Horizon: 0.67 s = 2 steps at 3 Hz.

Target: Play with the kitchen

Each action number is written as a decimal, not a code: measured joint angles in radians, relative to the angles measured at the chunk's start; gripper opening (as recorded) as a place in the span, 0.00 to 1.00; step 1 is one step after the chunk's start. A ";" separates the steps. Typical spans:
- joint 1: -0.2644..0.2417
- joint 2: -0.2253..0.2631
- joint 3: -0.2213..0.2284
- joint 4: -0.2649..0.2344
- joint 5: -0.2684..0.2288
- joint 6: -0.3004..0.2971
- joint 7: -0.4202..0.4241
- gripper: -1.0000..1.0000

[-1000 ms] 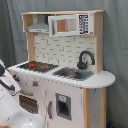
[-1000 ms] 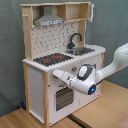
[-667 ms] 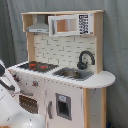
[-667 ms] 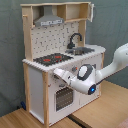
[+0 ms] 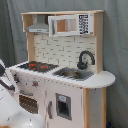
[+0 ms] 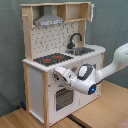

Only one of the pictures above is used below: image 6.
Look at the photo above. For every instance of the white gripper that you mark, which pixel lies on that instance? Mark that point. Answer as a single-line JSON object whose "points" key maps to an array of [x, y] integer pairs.
{"points": [[67, 77]]}

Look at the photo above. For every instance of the wooden toy kitchen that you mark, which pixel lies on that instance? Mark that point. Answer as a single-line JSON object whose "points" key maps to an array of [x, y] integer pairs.
{"points": [[45, 40]]}

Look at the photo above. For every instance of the white upper cabinet door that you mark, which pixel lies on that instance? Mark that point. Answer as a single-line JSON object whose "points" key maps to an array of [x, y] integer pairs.
{"points": [[90, 12]]}

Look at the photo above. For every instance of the black toy stovetop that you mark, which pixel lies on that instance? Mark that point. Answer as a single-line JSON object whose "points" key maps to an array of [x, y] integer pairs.
{"points": [[52, 59]]}

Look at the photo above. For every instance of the grey range hood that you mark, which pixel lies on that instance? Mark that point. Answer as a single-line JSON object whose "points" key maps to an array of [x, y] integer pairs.
{"points": [[48, 18]]}

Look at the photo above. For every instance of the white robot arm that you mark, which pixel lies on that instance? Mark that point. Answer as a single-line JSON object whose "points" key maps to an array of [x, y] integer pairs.
{"points": [[88, 77]]}

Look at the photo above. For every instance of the right red oven knob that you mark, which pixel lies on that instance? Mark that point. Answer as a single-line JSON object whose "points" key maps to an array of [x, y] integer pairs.
{"points": [[74, 69]]}

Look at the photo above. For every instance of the black toy faucet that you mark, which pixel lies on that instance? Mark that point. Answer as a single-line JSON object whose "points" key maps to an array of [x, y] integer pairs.
{"points": [[73, 39]]}

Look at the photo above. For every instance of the white cupboard door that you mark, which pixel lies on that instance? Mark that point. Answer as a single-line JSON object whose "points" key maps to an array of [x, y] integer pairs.
{"points": [[96, 61]]}

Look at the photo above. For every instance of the white toy oven door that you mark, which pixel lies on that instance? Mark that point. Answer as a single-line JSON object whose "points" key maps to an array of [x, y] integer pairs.
{"points": [[62, 102]]}

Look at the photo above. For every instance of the grey toy sink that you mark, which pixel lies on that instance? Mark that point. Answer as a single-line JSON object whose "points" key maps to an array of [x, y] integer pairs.
{"points": [[79, 51]]}

